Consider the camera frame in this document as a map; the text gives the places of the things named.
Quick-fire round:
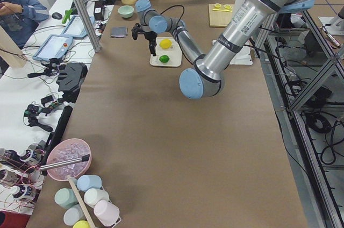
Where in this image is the wooden cup rack stick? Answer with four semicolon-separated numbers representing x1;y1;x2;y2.
67;176;95;228

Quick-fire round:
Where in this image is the yellow plastic knife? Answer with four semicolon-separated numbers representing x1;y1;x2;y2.
212;8;232;12

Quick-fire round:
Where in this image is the person in blue jacket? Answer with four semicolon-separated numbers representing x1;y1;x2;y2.
1;0;49;49

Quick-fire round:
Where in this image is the aluminium frame post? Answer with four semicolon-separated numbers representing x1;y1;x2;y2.
73;0;101;53

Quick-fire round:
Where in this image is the mint green bowl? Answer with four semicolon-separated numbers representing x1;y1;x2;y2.
118;5;134;19

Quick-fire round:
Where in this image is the yellow lemon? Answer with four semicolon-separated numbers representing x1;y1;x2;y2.
159;39;172;49

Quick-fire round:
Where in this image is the metal scoop in bowl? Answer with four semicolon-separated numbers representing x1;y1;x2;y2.
40;154;90;171

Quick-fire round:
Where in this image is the far teach pendant tablet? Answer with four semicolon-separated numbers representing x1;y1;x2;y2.
61;15;87;39

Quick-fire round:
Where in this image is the white rabbit print tray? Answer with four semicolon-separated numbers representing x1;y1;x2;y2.
149;37;182;67

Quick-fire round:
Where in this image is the white cup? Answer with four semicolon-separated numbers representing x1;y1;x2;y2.
83;188;109;208

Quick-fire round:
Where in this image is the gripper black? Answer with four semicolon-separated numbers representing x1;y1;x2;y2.
144;31;157;56

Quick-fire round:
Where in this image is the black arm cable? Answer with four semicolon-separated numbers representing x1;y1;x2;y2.
160;4;186;29

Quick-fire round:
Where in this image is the yellow cup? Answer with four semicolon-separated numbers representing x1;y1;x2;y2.
73;220;90;228

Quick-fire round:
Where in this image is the green cup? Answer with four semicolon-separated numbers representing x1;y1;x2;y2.
54;188;78;209

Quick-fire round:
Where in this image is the bamboo cutting board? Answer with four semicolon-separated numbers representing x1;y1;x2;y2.
208;3;234;27

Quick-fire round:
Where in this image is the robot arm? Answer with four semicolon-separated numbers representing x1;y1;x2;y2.
135;0;315;99

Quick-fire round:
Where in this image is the upper lemon slice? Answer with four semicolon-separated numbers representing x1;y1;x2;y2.
214;3;221;9

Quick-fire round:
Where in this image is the green lime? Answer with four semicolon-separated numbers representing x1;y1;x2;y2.
159;55;170;63

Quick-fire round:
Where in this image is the pink bowl of ice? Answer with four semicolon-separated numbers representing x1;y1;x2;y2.
46;138;92;181

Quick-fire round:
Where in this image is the black computer mouse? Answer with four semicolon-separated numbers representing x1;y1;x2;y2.
52;12;63;20

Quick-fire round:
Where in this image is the pink cup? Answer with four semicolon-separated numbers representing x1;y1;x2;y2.
94;199;121;227

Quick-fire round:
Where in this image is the black box on desk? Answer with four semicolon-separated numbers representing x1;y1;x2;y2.
94;0;105;21

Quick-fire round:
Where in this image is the lower lemon slice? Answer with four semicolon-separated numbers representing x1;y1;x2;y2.
224;4;232;10

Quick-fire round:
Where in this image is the black device on desk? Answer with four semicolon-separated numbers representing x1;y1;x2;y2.
56;62;88;103

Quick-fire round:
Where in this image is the green clamp tool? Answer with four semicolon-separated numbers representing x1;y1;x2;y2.
61;9;74;24

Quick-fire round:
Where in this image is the grey cup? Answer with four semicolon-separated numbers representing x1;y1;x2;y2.
63;204;86;226

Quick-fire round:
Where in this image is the near teach pendant tablet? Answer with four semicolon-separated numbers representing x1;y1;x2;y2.
32;34;73;62

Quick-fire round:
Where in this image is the teach pendant tablet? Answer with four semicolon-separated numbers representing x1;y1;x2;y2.
32;34;73;62
61;15;87;39

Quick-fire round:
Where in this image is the lemon slice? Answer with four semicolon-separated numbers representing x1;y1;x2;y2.
224;4;232;10
214;3;221;9

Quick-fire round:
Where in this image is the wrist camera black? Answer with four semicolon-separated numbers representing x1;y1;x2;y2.
131;23;145;40

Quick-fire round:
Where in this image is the brown cardboard piece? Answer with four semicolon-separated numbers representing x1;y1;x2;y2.
0;27;27;68

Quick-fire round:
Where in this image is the grey folded cloth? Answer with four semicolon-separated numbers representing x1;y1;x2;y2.
110;26;128;38

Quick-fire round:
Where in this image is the blue cup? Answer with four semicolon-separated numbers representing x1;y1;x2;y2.
77;175;102;192

